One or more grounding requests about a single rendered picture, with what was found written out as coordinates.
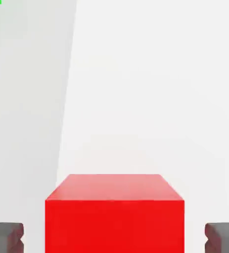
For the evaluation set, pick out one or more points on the small red cube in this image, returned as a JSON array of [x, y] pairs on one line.
[[114, 217]]

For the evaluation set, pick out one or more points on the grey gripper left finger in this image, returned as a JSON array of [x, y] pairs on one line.
[[4, 237]]

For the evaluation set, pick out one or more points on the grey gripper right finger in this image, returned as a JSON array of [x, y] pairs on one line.
[[224, 237]]

